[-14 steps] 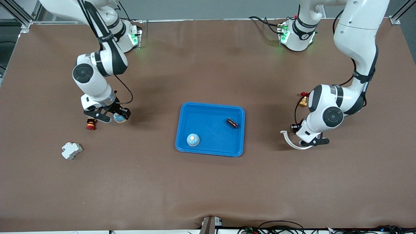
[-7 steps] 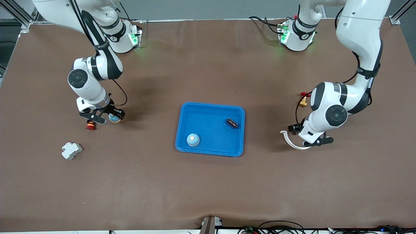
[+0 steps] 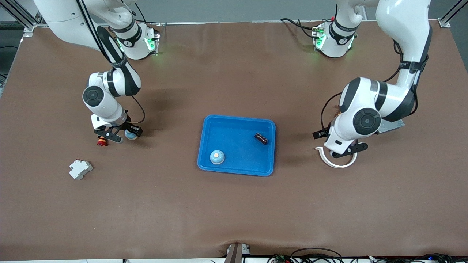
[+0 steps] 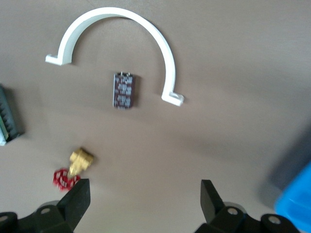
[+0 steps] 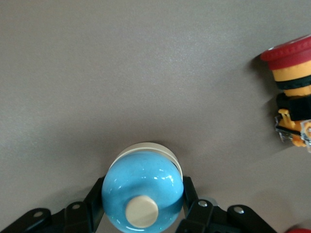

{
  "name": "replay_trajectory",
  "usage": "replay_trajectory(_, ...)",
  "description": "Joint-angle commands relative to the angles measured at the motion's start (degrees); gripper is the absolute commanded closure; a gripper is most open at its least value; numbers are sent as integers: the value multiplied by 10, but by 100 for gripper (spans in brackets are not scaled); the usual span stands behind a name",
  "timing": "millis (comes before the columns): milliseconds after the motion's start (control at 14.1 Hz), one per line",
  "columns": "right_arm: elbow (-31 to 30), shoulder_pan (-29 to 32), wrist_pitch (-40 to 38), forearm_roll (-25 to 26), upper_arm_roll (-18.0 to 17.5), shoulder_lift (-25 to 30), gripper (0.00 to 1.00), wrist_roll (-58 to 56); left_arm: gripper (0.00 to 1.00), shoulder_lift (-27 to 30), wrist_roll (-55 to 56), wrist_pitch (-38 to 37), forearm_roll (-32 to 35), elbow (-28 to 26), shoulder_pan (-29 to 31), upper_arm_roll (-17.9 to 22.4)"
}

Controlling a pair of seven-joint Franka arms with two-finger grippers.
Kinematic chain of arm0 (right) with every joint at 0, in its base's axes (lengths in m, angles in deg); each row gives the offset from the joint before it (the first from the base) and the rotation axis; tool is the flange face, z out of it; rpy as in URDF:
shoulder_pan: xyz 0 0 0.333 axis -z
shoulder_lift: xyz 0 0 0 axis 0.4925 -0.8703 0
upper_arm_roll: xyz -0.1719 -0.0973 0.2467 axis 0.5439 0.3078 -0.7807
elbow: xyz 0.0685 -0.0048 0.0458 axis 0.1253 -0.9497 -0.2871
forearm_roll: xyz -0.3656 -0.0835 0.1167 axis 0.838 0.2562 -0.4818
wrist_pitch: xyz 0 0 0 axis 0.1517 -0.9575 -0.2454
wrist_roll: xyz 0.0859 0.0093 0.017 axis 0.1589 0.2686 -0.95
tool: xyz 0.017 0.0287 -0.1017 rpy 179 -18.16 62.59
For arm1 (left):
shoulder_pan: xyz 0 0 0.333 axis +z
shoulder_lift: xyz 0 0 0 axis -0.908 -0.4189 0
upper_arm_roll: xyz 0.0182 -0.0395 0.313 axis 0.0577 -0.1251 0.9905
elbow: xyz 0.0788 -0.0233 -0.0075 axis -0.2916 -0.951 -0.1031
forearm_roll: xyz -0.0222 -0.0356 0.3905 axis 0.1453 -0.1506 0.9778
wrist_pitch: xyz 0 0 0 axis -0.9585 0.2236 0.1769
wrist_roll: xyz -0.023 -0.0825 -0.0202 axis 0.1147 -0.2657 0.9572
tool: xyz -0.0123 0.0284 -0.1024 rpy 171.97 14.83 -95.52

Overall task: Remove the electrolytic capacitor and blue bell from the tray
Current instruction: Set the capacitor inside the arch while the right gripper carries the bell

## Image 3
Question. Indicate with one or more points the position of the white circuit breaker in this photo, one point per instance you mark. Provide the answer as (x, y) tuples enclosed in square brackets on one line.
[(80, 170)]

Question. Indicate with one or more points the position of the brown table mat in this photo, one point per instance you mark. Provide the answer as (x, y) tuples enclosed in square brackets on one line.
[(234, 212)]

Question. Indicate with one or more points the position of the blue plastic tray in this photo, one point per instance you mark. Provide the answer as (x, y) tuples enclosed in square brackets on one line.
[(237, 146)]

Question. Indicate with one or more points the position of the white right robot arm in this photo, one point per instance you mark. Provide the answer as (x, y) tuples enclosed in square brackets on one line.
[(98, 96)]

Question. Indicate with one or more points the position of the light blue call bell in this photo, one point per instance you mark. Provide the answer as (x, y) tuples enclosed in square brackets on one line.
[(131, 136), (217, 157)]

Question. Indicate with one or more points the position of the grey metal box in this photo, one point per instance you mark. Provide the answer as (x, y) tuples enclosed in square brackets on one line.
[(393, 126)]

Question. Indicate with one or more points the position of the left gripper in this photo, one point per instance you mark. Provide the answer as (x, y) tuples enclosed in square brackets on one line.
[(316, 134)]

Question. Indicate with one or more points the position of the grey clamp bracket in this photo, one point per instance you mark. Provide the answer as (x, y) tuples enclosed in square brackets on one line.
[(236, 254)]

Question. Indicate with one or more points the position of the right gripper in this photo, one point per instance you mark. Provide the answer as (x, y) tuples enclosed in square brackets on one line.
[(128, 126)]

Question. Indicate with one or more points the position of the black cylindrical capacitor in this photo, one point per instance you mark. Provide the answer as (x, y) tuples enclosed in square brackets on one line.
[(261, 138)]

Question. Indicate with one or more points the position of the red orange emergency stop button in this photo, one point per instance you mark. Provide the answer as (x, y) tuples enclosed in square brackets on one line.
[(102, 142)]

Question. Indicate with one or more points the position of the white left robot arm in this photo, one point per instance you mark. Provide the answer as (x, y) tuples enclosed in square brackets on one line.
[(365, 120)]

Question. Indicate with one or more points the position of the aluminium frame profile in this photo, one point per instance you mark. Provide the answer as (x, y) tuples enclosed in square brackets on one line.
[(30, 26), (444, 22)]

